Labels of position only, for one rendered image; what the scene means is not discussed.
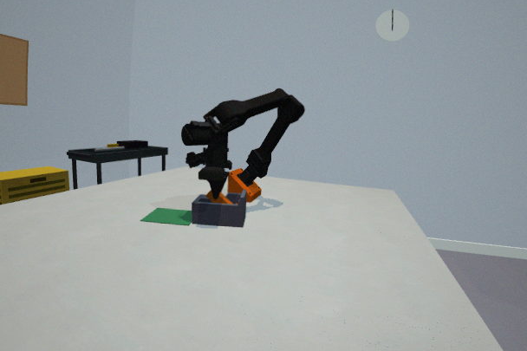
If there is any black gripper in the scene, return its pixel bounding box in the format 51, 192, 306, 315
198, 145, 232, 199

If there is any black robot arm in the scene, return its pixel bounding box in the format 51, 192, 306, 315
181, 88, 304, 187

